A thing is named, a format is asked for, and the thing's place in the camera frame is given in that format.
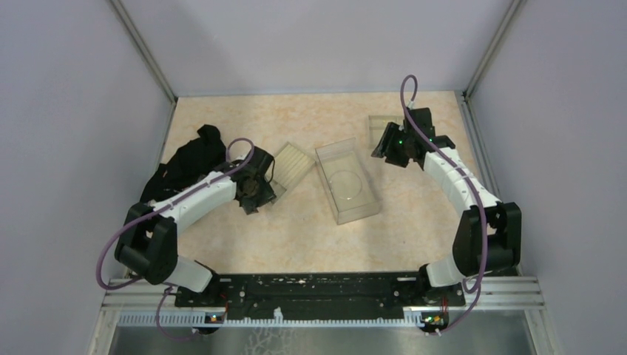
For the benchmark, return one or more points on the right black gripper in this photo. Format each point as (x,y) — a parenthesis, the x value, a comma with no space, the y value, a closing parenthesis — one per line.
(384,147)

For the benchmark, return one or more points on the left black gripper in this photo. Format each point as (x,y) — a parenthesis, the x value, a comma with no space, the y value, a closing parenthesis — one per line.
(267,194)

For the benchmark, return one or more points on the beige slotted ring tray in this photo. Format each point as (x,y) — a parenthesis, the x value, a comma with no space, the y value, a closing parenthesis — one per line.
(291,164)

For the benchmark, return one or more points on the clear plastic box cover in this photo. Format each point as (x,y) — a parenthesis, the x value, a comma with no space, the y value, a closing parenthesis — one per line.
(334,150)

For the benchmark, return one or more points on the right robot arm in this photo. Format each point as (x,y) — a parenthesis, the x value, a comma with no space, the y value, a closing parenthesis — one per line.
(488,238)

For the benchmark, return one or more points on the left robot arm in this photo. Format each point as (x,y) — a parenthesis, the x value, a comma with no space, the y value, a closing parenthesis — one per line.
(148,242)

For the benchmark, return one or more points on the beige compartment tray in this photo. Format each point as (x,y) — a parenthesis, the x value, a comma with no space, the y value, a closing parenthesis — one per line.
(376,126)

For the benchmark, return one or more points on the black cloth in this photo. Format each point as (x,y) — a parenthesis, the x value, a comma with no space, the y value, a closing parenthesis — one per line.
(190,163)

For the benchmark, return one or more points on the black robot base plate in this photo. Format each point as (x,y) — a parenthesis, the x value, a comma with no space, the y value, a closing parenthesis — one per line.
(321,296)

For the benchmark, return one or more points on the white slotted cable duct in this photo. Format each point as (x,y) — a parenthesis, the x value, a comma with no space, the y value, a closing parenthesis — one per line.
(205,319)

